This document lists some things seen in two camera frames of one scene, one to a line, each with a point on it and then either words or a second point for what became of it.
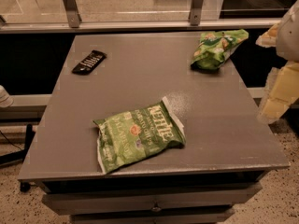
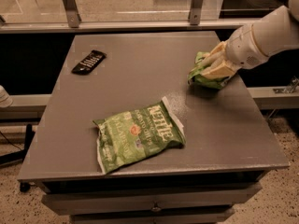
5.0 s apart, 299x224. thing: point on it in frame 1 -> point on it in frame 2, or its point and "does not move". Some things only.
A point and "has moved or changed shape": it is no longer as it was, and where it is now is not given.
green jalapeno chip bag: x=130 y=135 does not move
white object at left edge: x=6 y=100 does not move
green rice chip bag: x=214 y=47 has moved or changed shape
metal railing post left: x=71 y=6 does not move
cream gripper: x=289 y=36 -> x=244 y=49
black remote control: x=91 y=61 does not move
